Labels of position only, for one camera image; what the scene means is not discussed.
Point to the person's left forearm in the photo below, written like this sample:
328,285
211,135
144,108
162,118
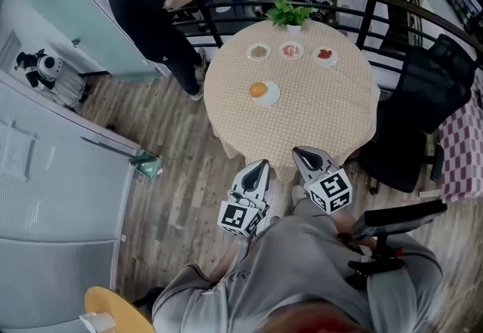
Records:
226,259

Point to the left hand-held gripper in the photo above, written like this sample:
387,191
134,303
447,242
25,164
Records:
237,218

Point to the green potted plant white pot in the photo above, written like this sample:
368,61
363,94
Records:
288,12

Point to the small plate of red food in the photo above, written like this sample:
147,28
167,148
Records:
325,56

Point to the person's right white shoe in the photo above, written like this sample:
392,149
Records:
299,193

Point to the person's right forearm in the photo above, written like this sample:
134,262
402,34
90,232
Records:
345,224

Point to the plate with orange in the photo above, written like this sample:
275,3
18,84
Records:
272,95

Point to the small plate of grains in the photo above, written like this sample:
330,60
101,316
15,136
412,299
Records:
259,51

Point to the yellow checked cloth round table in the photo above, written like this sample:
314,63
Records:
320,116

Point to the white cup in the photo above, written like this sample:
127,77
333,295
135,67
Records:
96,324

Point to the round yellow wooden table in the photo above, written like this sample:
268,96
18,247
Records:
113,309

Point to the golden bread bun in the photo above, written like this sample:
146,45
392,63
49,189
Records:
257,90

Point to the purple checked cloth table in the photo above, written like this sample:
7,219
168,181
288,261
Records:
462,158

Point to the black mesh office chair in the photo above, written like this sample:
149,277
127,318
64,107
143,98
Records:
419,116

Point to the small plate of pink slices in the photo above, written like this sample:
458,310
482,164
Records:
291,50

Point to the black round stool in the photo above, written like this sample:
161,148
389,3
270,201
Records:
149,297

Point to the person's grey clothing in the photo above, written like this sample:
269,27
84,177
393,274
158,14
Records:
302,278

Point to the white pleated stand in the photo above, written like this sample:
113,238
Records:
69,88

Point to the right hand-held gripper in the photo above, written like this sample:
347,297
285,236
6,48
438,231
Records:
330,192

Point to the panda plush toy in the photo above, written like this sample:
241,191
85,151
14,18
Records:
43,67

